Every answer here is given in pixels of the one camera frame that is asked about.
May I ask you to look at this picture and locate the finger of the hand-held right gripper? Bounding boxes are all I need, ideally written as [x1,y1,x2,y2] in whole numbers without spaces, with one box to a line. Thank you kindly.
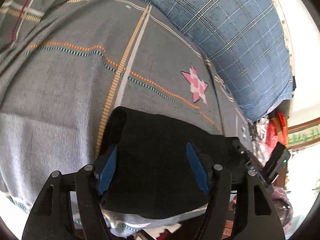
[232,137,273,185]

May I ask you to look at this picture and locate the blue plaid quilt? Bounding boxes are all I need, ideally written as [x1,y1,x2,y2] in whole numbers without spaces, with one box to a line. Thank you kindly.
[123,0,295,123]

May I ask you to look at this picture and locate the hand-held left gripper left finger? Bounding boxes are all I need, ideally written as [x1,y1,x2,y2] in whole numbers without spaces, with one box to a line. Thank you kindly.
[22,144,118,240]

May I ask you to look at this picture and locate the grey star print blanket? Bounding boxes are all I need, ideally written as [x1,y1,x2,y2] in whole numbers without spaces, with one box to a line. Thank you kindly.
[0,0,253,238]

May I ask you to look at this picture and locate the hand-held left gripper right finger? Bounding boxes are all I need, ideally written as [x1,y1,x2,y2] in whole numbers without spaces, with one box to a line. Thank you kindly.
[186,142,286,240]

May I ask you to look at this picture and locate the pale pink cloth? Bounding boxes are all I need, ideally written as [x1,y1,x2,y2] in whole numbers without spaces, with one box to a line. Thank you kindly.
[271,187,293,227]

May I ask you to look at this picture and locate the wooden window frame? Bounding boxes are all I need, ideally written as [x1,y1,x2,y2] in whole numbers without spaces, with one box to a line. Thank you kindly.
[287,118,320,152]

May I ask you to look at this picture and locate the black pants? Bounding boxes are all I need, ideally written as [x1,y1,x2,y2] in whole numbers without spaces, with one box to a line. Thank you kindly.
[99,106,248,218]

